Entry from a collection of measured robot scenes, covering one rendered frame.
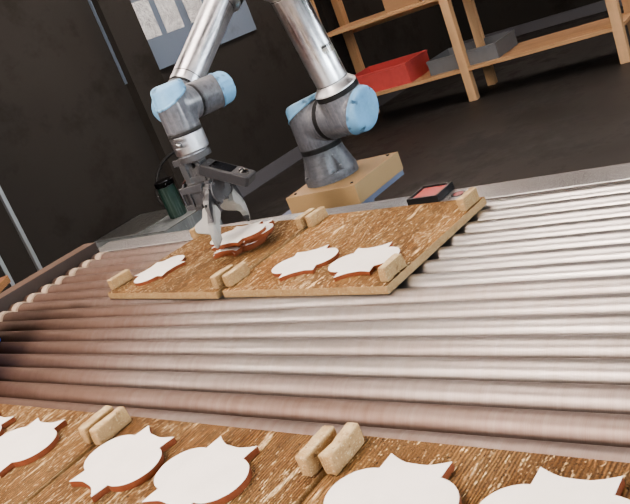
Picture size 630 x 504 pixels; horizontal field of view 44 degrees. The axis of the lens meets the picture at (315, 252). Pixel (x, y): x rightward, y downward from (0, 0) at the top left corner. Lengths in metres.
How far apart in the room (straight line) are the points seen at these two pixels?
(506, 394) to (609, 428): 0.14
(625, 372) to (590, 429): 0.10
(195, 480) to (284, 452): 0.11
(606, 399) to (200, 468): 0.46
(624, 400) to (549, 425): 0.08
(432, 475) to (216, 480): 0.26
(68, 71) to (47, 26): 0.33
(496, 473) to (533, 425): 0.10
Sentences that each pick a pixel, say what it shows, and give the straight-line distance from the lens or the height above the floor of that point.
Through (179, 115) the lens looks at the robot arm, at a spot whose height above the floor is 1.26.
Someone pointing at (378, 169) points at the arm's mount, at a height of 0.91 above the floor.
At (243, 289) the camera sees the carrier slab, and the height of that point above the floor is 0.94.
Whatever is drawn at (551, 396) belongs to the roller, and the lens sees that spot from 0.89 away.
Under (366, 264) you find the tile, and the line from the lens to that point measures 1.34.
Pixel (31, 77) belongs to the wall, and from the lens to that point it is 5.83.
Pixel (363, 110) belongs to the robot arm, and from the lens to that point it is 1.98.
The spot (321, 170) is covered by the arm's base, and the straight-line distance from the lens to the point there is 2.08.
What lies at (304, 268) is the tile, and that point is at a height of 0.94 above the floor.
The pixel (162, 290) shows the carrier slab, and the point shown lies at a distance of 1.71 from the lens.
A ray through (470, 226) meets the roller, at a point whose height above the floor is 0.92.
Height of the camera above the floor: 1.40
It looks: 17 degrees down
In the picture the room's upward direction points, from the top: 22 degrees counter-clockwise
